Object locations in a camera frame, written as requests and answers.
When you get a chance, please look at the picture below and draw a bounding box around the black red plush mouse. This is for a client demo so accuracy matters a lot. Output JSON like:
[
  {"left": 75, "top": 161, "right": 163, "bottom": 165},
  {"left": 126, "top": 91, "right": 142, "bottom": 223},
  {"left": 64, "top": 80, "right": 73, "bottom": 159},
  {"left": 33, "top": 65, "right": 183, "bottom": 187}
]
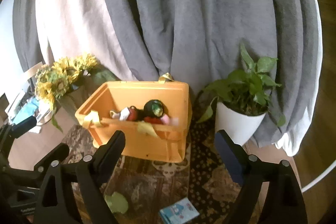
[{"left": 109, "top": 106, "right": 162, "bottom": 124}]

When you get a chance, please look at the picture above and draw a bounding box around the green dotted black pouch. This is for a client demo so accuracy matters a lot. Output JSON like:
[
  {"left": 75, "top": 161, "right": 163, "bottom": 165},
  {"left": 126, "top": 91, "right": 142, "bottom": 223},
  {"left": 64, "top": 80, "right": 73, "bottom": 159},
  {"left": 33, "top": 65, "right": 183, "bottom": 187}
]
[{"left": 143, "top": 100, "right": 165, "bottom": 118}]

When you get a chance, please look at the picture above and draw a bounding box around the pink makeup sponge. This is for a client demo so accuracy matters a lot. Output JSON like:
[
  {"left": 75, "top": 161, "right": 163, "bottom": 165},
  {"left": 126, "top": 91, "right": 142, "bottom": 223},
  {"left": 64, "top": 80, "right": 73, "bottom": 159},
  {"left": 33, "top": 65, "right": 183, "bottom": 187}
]
[{"left": 160, "top": 114, "right": 179, "bottom": 126}]

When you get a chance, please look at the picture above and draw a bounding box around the light green soft sponge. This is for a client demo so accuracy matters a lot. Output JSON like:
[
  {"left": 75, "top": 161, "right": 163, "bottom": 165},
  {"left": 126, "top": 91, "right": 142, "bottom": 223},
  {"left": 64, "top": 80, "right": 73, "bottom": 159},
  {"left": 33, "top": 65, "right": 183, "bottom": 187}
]
[{"left": 104, "top": 192, "right": 129, "bottom": 214}]

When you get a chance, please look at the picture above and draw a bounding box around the patterned brown rug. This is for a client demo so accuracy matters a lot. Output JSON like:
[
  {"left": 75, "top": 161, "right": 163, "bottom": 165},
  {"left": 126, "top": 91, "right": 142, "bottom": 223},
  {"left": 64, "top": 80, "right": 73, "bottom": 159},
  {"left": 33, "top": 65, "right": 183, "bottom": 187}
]
[{"left": 100, "top": 99, "right": 241, "bottom": 223}]

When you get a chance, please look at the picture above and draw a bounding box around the grey ribbed vase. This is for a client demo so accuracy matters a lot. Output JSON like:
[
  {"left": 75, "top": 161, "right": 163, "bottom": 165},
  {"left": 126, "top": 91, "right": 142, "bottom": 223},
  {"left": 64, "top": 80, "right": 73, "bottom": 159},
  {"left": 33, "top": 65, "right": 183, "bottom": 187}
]
[{"left": 58, "top": 85, "right": 89, "bottom": 124}]

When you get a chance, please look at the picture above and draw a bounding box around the orange plastic storage box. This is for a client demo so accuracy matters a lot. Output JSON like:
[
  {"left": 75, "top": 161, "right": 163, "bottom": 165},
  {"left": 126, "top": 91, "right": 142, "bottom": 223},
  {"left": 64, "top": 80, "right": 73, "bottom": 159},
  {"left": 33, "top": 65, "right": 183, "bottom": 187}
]
[{"left": 75, "top": 81, "right": 192, "bottom": 162}]

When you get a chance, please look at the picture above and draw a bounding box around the blue cloth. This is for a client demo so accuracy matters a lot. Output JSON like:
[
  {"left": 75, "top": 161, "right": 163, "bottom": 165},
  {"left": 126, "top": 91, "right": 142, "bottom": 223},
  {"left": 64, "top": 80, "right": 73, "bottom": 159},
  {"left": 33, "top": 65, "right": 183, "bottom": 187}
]
[{"left": 13, "top": 97, "right": 39, "bottom": 124}]

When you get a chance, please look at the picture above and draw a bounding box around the white plant pot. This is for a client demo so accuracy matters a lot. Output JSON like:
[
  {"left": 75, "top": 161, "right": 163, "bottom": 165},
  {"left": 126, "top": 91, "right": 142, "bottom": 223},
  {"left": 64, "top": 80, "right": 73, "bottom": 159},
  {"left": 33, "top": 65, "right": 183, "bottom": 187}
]
[{"left": 215, "top": 102, "right": 265, "bottom": 145}]

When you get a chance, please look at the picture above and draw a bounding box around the sunflower bouquet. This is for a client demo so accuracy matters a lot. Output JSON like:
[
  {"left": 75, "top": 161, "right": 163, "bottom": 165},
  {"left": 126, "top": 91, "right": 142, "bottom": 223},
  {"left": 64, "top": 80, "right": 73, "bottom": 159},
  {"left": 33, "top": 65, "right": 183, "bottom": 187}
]
[{"left": 34, "top": 53, "right": 119, "bottom": 132}]

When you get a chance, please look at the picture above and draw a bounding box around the blue white tissue pack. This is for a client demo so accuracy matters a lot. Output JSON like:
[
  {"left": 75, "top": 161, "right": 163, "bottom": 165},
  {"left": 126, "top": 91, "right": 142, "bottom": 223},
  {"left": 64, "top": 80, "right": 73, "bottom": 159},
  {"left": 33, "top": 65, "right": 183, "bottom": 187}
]
[{"left": 159, "top": 197, "right": 199, "bottom": 224}]

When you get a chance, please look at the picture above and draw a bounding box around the green potted plant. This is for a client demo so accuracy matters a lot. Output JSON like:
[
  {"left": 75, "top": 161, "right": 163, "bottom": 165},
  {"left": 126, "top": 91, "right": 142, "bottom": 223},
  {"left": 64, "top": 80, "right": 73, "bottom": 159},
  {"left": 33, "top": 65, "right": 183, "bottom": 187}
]
[{"left": 198, "top": 43, "right": 286, "bottom": 127}]

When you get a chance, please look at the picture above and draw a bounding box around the grey curtain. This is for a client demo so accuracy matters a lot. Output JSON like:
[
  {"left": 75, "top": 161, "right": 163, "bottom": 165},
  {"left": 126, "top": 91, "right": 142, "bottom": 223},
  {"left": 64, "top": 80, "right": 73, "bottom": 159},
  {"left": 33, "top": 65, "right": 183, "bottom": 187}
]
[{"left": 13, "top": 0, "right": 322, "bottom": 156}]

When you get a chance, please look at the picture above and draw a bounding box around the white floor cable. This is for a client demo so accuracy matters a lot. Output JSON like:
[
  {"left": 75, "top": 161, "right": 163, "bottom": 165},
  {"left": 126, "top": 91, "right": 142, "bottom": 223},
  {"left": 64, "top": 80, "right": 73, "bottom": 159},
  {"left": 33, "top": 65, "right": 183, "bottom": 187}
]
[{"left": 301, "top": 159, "right": 336, "bottom": 193}]

